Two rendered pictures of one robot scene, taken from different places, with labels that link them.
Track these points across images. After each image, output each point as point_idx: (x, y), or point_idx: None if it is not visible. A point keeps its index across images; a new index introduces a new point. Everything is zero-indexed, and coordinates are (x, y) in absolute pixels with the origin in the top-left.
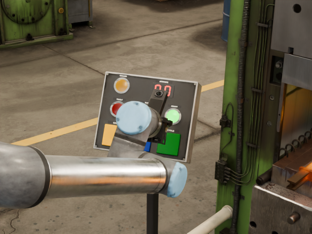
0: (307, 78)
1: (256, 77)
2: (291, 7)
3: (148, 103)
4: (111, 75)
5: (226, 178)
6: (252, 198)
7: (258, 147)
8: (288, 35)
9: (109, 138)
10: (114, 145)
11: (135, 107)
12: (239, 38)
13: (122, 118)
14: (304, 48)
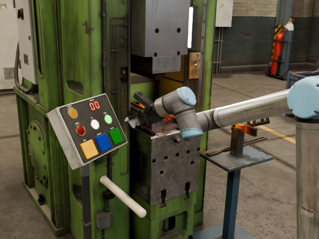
0: (164, 67)
1: (112, 84)
2: (154, 30)
3: (144, 100)
4: (62, 109)
5: (104, 157)
6: (152, 146)
7: None
8: (153, 46)
9: (89, 151)
10: (191, 115)
11: (187, 88)
12: (99, 63)
13: (188, 97)
14: (162, 51)
